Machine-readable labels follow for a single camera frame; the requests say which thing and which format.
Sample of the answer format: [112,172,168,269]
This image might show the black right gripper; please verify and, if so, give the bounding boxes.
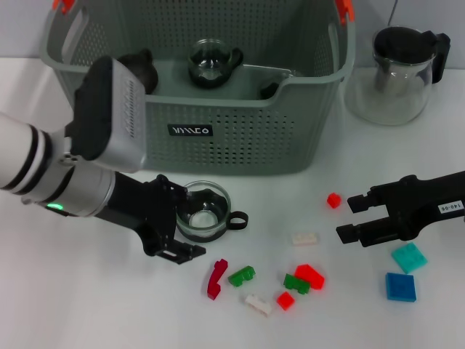
[336,169,465,249]

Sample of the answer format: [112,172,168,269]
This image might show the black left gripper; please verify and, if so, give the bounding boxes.
[94,170,208,266]

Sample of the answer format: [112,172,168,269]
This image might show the grey-green perforated storage bin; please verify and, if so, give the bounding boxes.
[45,0,356,175]

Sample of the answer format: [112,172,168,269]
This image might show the white toy brick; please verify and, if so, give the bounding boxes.
[291,231,320,248]
[245,293,272,318]

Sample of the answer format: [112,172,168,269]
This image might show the teal toy plate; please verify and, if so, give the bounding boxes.
[391,241,429,274]

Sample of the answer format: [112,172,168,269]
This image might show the dark red curved toy brick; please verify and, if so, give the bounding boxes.
[206,258,229,300]

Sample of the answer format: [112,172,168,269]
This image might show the red sloped toy brick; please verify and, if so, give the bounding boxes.
[294,264,326,291]

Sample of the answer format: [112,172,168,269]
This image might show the blue toy plate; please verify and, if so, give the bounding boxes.
[384,271,416,302]

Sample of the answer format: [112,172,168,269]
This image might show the green toy brick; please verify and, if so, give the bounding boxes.
[227,265,256,287]
[283,273,312,294]

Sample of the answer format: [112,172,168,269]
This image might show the red square toy brick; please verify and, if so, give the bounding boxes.
[276,291,296,311]

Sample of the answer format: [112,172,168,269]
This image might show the dark clay teapot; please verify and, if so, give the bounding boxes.
[116,49,160,94]

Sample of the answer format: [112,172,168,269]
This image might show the glass teapot black lid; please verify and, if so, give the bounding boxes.
[344,25,452,127]

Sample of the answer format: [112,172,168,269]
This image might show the left wrist camera housing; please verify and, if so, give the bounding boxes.
[65,56,148,174]

